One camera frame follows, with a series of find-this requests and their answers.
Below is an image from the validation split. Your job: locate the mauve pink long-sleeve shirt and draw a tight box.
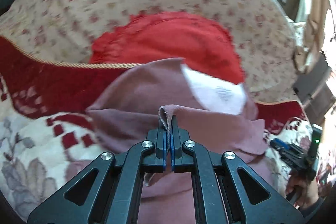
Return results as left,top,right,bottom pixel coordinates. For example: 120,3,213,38
65,57,276,224

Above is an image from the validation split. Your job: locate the person's right hand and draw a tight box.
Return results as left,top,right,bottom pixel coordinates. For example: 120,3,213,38
285,170,319,209

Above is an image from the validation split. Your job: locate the grey cabinet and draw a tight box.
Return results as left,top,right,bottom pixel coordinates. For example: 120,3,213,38
293,53,335,125

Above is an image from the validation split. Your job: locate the red and cream patterned blanket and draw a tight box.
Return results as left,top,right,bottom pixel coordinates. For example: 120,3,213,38
1,38,335,223

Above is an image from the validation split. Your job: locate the red ruffled cushion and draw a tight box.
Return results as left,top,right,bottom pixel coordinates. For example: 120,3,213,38
89,12,245,84

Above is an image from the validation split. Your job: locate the beige satin curtain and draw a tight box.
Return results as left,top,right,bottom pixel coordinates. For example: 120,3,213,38
293,0,329,74

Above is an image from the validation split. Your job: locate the floral beige bedsheet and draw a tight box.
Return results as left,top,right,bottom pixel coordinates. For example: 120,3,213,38
1,0,297,102

